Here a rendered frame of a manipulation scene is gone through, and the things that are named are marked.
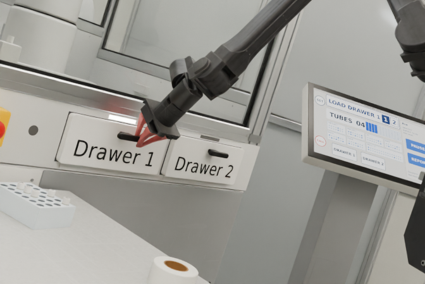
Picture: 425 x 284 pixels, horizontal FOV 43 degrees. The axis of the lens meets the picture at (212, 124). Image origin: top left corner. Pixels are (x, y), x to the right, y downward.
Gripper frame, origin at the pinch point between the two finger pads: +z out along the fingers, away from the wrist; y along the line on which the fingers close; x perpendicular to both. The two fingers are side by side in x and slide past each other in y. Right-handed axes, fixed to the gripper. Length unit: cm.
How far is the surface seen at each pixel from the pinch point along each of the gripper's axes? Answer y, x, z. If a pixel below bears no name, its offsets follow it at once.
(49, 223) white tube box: -23.6, 31.4, -0.4
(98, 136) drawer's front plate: 1.6, 9.4, 2.5
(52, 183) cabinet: -3.9, 16.1, 13.6
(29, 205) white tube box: -20.8, 35.0, -1.3
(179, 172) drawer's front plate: -1.9, -19.4, 6.5
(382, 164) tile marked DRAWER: -9, -91, -20
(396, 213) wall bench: 21, -279, 41
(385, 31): 61, -151, -41
